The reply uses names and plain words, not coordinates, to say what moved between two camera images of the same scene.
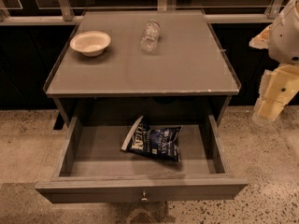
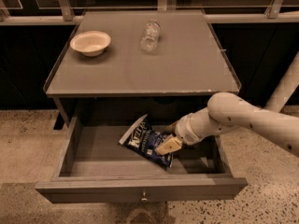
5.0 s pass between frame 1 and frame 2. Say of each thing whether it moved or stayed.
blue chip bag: moved
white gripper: moved
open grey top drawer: stayed
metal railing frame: stayed
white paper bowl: stayed
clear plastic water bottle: stayed
